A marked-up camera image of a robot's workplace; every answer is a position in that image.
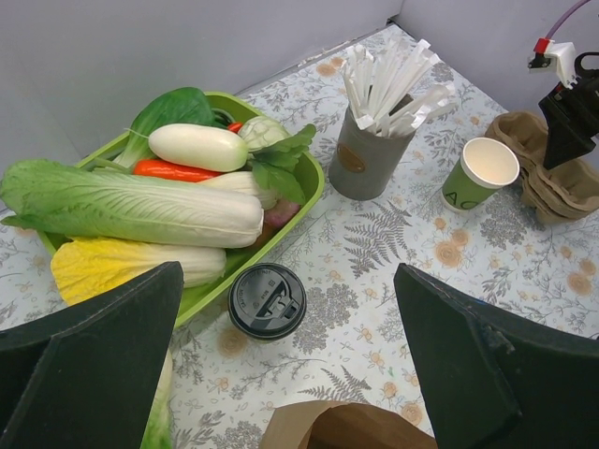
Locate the brown cardboard cup carrier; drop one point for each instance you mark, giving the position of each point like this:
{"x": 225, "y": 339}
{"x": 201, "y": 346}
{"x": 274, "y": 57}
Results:
{"x": 563, "y": 194}

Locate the purple onion toy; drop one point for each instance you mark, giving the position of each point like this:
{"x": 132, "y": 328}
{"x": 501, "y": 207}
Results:
{"x": 283, "y": 211}

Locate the bok choy toy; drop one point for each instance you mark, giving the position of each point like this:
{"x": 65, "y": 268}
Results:
{"x": 274, "y": 154}

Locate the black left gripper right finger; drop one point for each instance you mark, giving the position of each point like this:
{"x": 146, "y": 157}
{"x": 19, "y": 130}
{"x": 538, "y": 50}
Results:
{"x": 492, "y": 379}

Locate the red pepper toy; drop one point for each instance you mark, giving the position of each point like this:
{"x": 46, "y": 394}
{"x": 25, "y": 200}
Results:
{"x": 174, "y": 172}

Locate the yellow napa cabbage toy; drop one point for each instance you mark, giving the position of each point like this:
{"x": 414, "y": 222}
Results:
{"x": 87, "y": 267}

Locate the white radish toy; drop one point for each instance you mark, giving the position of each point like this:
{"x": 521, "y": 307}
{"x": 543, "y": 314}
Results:
{"x": 199, "y": 146}

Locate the grey straw holder cup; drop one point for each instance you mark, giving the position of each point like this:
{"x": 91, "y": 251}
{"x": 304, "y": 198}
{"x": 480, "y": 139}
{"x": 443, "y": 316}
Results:
{"x": 363, "y": 163}

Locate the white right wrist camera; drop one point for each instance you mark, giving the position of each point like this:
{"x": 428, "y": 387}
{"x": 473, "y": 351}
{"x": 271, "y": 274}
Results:
{"x": 558, "y": 58}

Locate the small green cabbage toy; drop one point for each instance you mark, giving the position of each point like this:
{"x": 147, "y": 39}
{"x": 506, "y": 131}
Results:
{"x": 161, "y": 411}

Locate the white wrapped straws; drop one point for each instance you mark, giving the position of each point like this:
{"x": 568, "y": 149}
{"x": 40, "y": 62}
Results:
{"x": 378, "y": 89}

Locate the green napa cabbage toy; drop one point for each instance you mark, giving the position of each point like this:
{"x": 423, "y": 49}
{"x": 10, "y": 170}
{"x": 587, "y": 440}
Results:
{"x": 53, "y": 198}

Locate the black coffee cup lid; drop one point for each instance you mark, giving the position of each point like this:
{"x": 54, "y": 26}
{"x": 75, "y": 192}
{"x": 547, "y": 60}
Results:
{"x": 267, "y": 302}

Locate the green plastic tray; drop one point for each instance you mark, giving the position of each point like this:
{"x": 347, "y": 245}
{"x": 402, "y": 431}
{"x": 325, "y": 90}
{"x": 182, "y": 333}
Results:
{"x": 226, "y": 108}

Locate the brown paper bag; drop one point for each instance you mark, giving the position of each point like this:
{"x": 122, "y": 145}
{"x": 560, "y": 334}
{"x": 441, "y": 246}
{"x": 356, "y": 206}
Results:
{"x": 335, "y": 424}

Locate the floral table mat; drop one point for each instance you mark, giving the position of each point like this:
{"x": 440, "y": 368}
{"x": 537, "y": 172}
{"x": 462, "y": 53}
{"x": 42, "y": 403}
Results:
{"x": 351, "y": 345}

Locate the green leafy vegetable toy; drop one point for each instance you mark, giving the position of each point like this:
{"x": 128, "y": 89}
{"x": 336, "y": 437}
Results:
{"x": 168, "y": 112}

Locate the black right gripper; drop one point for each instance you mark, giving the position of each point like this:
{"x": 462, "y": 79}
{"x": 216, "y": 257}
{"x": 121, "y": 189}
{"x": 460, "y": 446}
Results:
{"x": 572, "y": 115}

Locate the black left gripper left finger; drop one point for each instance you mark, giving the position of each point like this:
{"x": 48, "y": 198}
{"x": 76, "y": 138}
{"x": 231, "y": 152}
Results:
{"x": 85, "y": 376}

